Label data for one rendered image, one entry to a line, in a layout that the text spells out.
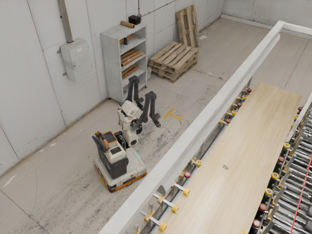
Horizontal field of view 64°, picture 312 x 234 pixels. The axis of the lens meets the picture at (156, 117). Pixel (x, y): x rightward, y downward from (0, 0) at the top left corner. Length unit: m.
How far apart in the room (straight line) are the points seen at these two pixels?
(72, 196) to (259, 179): 2.72
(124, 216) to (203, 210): 1.91
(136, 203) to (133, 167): 2.84
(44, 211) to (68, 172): 0.71
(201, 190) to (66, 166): 2.45
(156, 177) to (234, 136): 2.65
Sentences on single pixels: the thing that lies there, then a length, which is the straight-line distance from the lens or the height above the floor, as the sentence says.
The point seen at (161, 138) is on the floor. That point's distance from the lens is 4.82.
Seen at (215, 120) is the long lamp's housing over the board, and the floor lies 2.37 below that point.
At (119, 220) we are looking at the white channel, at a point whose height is 2.46.
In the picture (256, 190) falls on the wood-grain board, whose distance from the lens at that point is 3.34.
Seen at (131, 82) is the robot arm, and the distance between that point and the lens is 3.45.
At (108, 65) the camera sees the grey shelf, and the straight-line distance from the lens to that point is 5.20.
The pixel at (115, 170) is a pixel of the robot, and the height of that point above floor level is 0.50.
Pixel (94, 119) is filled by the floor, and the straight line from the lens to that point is 5.32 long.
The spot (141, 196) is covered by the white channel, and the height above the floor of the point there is 2.46.
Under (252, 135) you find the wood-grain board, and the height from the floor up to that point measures 0.90.
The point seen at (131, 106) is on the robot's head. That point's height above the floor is 1.39.
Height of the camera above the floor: 3.52
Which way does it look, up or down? 42 degrees down
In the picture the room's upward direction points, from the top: 2 degrees clockwise
